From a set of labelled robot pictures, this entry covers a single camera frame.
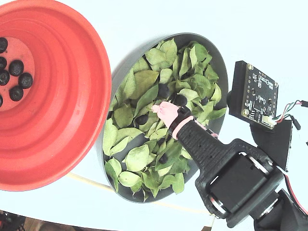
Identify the pink padded gripper finger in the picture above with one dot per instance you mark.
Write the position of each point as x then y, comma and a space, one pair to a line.
204, 127
187, 134

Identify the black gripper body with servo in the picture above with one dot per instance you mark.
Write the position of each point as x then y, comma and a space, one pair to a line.
234, 176

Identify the dark blueberry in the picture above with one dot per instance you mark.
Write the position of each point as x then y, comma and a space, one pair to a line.
4, 77
16, 68
163, 158
181, 98
2, 63
163, 89
0, 100
3, 45
205, 101
16, 93
142, 119
25, 80

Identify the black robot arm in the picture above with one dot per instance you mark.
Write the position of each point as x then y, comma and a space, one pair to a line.
288, 216

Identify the heap of green leaves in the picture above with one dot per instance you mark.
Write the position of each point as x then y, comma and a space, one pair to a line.
125, 115

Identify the dark grey round bowl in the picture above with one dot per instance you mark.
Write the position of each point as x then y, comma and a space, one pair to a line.
216, 62

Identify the red ribbed plastic cup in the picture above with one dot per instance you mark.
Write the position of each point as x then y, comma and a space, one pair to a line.
67, 96

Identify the pale green leaf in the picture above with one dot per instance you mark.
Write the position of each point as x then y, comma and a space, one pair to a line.
110, 136
216, 113
178, 184
137, 157
156, 57
130, 134
115, 166
169, 50
126, 87
128, 179

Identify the dark green long leaf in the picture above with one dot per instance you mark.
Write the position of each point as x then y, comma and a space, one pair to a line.
146, 97

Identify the olive yellowish large leaf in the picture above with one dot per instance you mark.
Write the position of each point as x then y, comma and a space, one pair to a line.
144, 81

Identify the thin pale wooden strip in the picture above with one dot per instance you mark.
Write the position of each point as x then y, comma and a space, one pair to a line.
86, 181

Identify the bare circuit board camera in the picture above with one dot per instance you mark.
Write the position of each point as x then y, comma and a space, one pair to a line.
260, 96

